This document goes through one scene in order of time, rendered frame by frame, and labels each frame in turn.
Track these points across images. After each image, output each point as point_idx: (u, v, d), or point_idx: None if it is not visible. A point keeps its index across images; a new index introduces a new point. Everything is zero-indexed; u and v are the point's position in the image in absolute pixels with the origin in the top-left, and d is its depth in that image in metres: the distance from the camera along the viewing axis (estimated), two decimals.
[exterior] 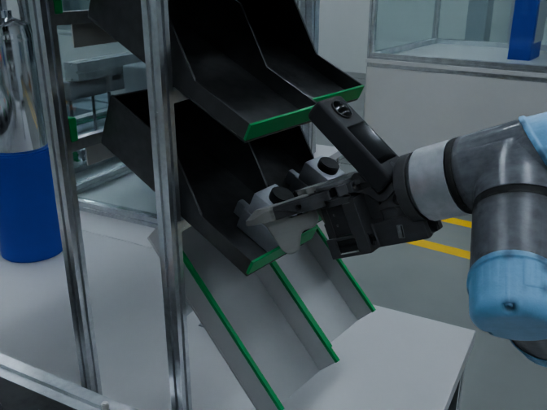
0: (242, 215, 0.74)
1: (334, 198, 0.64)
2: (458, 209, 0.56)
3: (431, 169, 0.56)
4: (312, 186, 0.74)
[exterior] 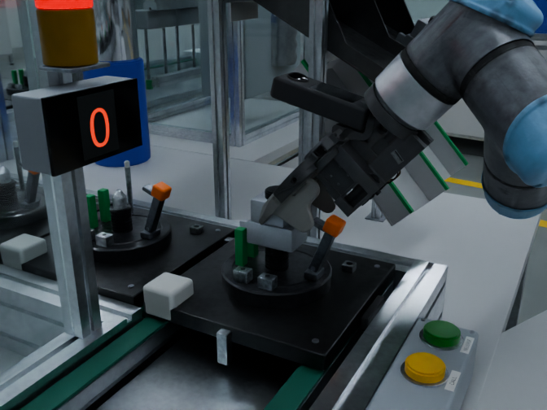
0: (248, 227, 0.74)
1: (324, 156, 0.65)
2: (438, 101, 0.58)
3: (396, 77, 0.58)
4: None
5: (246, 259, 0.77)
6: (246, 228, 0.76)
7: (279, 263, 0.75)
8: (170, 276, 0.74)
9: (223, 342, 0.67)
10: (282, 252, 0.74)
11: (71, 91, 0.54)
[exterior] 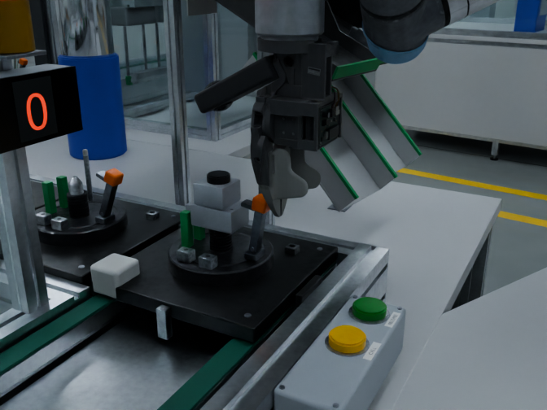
0: (192, 210, 0.78)
1: (263, 119, 0.67)
2: None
3: (260, 9, 0.63)
4: None
5: (191, 242, 0.81)
6: (190, 211, 0.79)
7: (222, 244, 0.79)
8: (117, 257, 0.78)
9: (162, 316, 0.71)
10: (224, 234, 0.78)
11: (6, 76, 0.58)
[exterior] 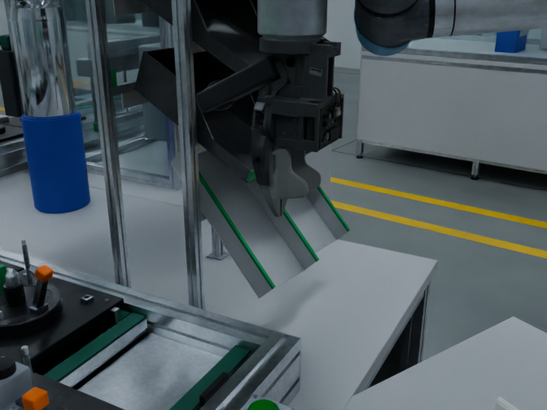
0: None
1: (264, 119, 0.67)
2: None
3: (262, 9, 0.63)
4: None
5: None
6: None
7: None
8: None
9: None
10: None
11: None
